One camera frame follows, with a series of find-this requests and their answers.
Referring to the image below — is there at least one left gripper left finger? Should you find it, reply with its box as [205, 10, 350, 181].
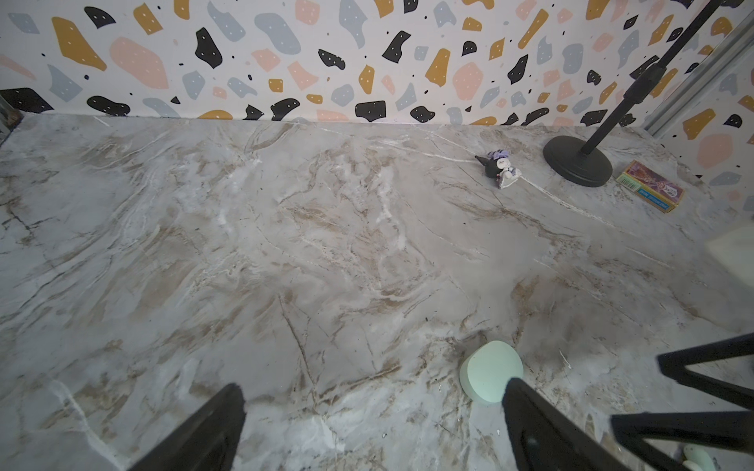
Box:
[131, 383, 245, 471]

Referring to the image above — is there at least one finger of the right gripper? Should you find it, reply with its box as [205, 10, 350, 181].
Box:
[656, 332, 754, 411]
[610, 411, 753, 470]

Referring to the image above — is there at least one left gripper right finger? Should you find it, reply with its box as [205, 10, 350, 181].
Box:
[502, 378, 626, 471]

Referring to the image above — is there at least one mint green charging case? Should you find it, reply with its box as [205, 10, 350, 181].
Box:
[459, 341, 524, 405]

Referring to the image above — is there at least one mint earbud right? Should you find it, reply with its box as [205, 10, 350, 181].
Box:
[683, 445, 716, 471]

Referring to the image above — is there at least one colourful card box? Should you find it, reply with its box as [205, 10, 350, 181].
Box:
[616, 160, 684, 213]

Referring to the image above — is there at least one black microphone stand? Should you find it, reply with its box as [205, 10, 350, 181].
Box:
[543, 0, 742, 188]

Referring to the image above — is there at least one small black purple figurine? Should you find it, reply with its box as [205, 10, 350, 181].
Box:
[475, 149, 522, 190]

